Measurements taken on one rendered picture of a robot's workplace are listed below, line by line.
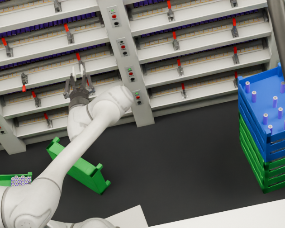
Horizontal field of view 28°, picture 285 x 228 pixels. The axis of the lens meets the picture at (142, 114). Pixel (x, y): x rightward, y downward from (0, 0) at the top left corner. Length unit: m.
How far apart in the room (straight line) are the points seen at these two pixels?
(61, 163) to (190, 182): 1.05
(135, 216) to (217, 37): 0.87
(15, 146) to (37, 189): 1.35
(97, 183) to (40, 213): 1.10
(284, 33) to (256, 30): 1.75
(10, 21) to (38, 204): 0.91
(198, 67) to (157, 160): 0.52
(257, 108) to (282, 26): 1.58
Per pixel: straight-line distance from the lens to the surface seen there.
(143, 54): 2.55
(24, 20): 2.31
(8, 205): 1.69
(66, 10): 2.28
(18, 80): 2.64
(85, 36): 2.43
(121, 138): 2.97
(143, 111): 2.87
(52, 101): 2.76
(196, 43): 2.56
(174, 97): 2.87
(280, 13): 0.85
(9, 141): 3.00
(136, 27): 2.41
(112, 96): 2.06
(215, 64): 2.72
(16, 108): 2.80
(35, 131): 2.94
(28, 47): 2.47
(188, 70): 2.71
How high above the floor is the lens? 2.51
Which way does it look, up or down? 56 degrees down
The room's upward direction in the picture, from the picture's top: 16 degrees counter-clockwise
